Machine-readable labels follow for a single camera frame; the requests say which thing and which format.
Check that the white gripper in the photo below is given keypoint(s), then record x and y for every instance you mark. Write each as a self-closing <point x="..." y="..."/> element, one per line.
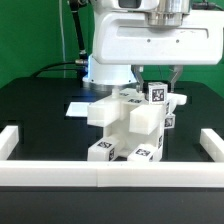
<point x="127" y="38"/>

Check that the white tagged cube nut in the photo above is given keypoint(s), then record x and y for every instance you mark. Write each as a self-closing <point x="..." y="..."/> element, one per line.
<point x="157" y="92"/>

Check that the white chair seat part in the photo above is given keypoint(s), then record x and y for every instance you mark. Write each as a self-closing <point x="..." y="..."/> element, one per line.
<point x="132" y="140"/>

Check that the white chair back part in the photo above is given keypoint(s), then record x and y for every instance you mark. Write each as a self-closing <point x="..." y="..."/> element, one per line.
<point x="143" y="117"/>

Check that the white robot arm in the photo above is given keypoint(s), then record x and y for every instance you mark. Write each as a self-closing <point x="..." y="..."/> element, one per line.
<point x="169" y="13"/>

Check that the white marker sheet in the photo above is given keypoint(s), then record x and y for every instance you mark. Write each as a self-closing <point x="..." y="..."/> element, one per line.
<point x="77" y="109"/>

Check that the white U-shaped fence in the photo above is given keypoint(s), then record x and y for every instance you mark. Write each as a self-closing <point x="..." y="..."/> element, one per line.
<point x="103" y="174"/>

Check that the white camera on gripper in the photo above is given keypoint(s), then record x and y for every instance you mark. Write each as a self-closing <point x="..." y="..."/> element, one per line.
<point x="129" y="5"/>

